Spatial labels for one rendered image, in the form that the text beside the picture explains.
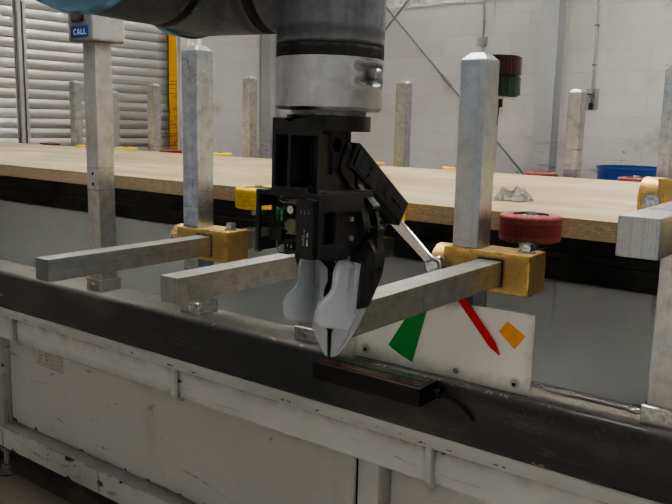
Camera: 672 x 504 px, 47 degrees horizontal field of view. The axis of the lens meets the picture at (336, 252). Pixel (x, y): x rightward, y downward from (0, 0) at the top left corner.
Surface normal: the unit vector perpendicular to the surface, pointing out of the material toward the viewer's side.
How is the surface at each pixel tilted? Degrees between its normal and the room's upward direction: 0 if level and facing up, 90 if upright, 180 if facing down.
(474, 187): 90
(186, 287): 90
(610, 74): 90
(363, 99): 90
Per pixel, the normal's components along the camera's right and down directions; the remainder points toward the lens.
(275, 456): -0.61, 0.11
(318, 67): -0.21, 0.14
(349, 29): 0.33, 0.16
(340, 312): 0.79, 0.17
